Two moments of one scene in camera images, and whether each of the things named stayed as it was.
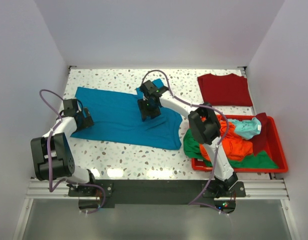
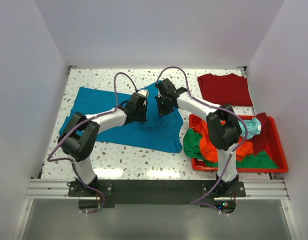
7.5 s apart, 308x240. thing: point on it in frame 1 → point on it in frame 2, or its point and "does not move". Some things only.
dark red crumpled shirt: (260, 143) does not move
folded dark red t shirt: (227, 90) does not move
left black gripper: (87, 121) → (142, 119)
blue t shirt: (117, 117) does not move
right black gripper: (144, 112) → (162, 112)
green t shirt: (262, 159) does not move
